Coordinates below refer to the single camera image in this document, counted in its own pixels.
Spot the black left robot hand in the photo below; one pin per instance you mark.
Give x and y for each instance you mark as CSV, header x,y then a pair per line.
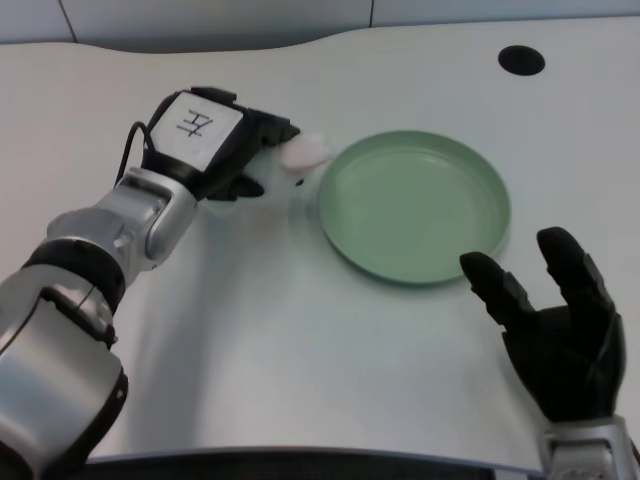
x,y
205,142

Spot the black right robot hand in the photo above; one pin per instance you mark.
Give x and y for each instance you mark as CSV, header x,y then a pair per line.
x,y
562,340

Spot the white plush rabbit doll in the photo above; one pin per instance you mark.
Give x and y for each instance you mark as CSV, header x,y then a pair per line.
x,y
290,162

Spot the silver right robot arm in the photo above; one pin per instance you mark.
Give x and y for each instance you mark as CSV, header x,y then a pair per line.
x,y
590,447

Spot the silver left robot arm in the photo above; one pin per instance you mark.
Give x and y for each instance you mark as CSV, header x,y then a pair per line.
x,y
80,290

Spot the green round plate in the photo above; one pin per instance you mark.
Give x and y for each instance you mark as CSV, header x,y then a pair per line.
x,y
416,207

